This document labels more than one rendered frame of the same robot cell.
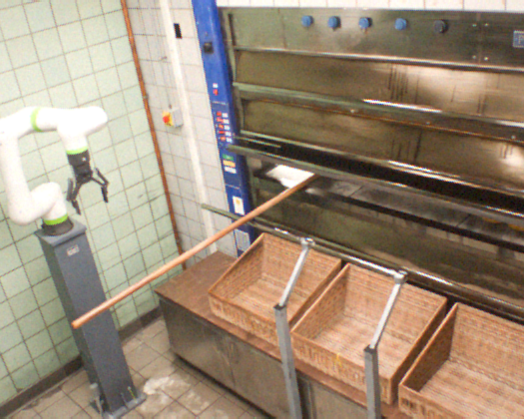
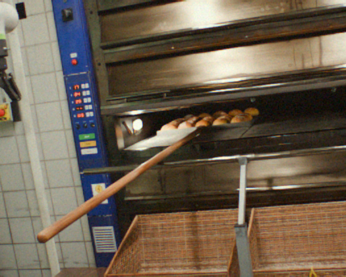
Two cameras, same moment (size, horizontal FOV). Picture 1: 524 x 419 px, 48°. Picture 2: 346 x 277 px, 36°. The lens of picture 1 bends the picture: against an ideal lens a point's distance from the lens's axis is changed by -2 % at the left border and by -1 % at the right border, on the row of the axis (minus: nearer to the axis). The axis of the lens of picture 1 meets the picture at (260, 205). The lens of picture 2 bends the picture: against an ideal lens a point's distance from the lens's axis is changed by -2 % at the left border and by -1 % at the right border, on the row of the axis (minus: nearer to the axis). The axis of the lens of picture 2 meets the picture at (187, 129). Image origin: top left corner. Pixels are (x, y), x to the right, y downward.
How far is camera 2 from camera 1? 1.58 m
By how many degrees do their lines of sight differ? 36
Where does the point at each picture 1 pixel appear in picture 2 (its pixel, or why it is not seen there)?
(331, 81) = (221, 12)
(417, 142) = (319, 47)
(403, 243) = (313, 161)
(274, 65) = (150, 15)
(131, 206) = not seen: outside the picture
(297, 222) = (182, 186)
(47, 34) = not seen: outside the picture
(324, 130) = (214, 66)
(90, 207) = not seen: outside the picture
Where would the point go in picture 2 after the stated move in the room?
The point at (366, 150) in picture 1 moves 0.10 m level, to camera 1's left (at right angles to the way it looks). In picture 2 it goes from (267, 69) to (250, 72)
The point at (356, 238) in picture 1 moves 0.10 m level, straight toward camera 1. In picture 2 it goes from (259, 176) to (270, 179)
